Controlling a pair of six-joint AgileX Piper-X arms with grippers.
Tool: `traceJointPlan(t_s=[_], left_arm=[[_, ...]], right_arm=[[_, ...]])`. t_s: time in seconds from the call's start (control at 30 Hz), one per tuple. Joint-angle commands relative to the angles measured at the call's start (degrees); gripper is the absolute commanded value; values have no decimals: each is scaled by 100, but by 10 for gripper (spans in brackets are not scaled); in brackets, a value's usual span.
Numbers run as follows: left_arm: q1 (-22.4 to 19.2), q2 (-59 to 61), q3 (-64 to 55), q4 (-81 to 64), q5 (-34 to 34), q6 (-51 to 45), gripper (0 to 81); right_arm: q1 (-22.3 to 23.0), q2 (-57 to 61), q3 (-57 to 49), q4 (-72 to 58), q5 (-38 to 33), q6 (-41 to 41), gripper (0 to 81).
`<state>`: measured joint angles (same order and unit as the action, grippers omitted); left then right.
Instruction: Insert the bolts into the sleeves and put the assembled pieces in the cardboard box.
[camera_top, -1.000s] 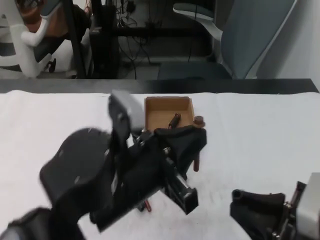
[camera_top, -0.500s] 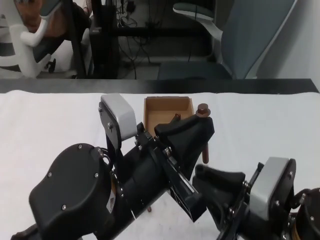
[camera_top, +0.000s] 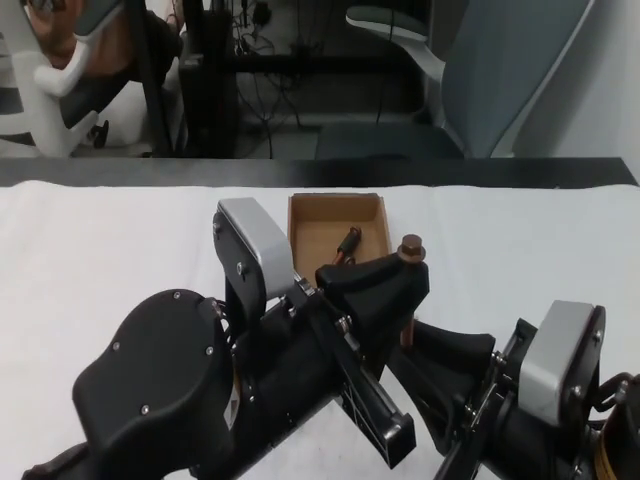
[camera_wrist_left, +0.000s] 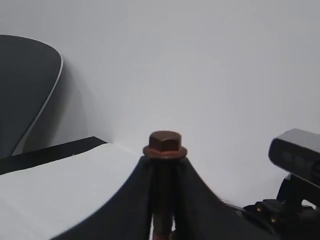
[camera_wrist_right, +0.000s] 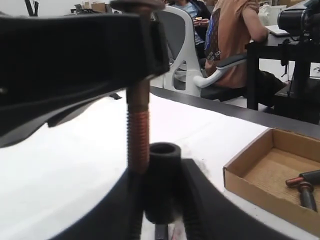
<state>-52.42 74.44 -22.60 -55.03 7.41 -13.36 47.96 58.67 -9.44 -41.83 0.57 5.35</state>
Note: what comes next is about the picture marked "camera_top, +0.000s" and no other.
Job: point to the black computer case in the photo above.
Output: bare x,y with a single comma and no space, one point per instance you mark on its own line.
205,90

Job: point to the grey office chair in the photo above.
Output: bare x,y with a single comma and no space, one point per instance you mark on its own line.
490,75

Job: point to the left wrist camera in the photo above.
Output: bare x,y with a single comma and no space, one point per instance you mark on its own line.
260,240

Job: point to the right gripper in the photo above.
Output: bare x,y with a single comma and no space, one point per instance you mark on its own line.
475,420

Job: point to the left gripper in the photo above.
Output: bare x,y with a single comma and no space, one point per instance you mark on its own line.
310,360

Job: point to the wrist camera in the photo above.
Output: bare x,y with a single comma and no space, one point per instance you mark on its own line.
555,360
260,240

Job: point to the white office chair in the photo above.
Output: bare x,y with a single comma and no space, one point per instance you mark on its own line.
45,75

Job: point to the assembled bolt and sleeve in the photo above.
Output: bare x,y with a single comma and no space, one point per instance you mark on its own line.
348,244

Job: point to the cardboard box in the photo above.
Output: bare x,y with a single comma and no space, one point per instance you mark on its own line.
320,235

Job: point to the brown metal bolt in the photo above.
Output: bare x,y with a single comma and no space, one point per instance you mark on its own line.
411,246

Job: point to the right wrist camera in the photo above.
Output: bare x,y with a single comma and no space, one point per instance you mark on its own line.
555,360

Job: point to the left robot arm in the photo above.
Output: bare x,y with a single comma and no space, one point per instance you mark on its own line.
150,370

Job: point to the person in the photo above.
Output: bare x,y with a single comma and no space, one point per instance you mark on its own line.
150,45

